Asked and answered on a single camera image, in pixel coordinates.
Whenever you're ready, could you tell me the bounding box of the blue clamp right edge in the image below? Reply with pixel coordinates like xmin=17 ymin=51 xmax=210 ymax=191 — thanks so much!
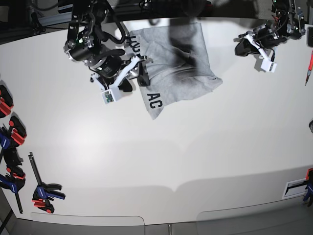
xmin=303 ymin=168 xmax=313 ymax=207

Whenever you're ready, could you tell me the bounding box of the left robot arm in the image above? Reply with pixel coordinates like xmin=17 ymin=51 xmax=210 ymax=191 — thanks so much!
xmin=235 ymin=0 xmax=306 ymax=57

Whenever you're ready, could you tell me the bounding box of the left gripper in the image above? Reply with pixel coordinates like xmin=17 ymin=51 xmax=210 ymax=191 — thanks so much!
xmin=235 ymin=23 xmax=286 ymax=57

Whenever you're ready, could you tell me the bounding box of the grey T-shirt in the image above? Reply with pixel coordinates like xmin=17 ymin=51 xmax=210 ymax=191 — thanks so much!
xmin=125 ymin=23 xmax=223 ymax=119

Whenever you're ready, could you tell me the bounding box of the blue bar clamp on table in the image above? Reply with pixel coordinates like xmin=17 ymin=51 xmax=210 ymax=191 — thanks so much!
xmin=28 ymin=152 xmax=66 ymax=214

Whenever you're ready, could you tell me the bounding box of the round dark object right edge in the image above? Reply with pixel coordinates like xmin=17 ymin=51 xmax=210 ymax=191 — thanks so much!
xmin=309 ymin=120 xmax=313 ymax=133

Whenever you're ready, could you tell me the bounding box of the red black clamp top left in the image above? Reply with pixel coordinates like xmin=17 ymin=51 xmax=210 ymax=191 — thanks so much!
xmin=0 ymin=81 xmax=14 ymax=118

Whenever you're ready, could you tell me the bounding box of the blue clamp lower left edge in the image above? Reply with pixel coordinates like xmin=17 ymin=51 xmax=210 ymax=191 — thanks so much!
xmin=0 ymin=148 xmax=25 ymax=214

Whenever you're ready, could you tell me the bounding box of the blue red clamp left edge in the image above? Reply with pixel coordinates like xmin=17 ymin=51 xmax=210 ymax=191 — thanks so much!
xmin=0 ymin=115 xmax=27 ymax=160

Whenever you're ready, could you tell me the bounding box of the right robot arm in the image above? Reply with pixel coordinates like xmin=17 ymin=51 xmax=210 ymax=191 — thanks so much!
xmin=64 ymin=0 xmax=131 ymax=90

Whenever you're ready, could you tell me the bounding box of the red handled screwdriver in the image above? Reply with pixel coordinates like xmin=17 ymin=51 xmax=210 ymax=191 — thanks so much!
xmin=305 ymin=51 xmax=313 ymax=86

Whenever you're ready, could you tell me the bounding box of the dark device right top edge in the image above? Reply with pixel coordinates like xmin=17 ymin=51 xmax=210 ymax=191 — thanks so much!
xmin=307 ymin=26 xmax=313 ymax=48

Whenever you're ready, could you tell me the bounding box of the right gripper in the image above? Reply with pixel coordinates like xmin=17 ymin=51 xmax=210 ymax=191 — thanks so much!
xmin=88 ymin=56 xmax=150 ymax=86

